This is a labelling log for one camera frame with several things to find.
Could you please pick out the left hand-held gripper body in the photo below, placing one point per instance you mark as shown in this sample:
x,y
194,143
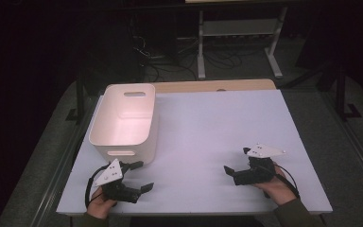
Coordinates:
x,y
110,174

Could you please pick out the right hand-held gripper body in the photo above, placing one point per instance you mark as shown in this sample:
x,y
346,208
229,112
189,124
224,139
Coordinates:
x,y
256,171

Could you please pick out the white plastic bin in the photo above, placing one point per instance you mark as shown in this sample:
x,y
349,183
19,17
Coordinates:
x,y
123,123

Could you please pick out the person's right hand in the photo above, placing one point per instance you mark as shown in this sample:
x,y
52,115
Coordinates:
x,y
279,189

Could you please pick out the person's left hand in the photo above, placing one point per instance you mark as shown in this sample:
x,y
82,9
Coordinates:
x,y
98,204

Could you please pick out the wooden table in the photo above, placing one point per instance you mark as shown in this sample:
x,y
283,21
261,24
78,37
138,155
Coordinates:
x,y
214,85

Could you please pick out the black floor stand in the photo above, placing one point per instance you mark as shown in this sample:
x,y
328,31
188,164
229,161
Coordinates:
x,y
79,94
341,94

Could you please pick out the grey metal stand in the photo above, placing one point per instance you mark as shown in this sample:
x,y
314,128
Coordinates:
x,y
239,27

